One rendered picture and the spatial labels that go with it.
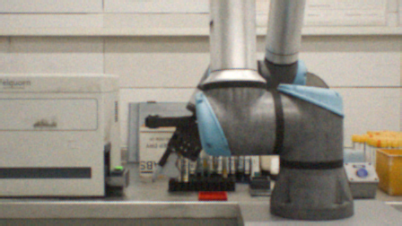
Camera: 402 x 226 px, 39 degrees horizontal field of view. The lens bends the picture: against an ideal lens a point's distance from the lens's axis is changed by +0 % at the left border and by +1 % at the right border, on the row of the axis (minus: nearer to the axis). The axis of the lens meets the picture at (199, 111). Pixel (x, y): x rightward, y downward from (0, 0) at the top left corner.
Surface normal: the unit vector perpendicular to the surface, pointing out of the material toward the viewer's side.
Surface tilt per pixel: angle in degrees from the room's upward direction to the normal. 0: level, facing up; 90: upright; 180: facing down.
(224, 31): 84
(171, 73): 90
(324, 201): 72
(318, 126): 89
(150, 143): 91
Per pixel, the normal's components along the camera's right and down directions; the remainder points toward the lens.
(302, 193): -0.40, -0.25
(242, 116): 0.10, -0.12
